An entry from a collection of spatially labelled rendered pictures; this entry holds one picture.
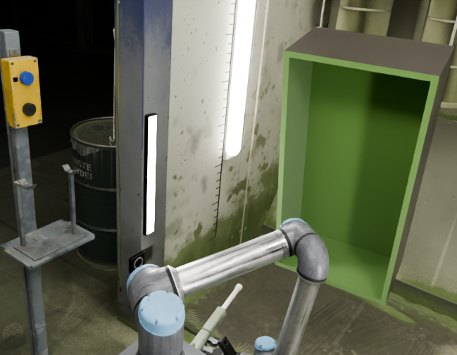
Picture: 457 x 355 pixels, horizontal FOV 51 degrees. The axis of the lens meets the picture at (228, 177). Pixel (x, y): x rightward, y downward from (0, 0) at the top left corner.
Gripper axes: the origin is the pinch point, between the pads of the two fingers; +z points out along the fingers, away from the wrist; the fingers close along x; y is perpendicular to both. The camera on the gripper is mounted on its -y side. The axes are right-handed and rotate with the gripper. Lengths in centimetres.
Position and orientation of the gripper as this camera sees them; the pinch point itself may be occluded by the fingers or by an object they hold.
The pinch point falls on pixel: (201, 340)
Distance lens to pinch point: 239.0
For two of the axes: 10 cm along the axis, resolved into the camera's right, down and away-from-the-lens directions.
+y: 0.3, 8.1, 5.9
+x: 4.8, -5.3, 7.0
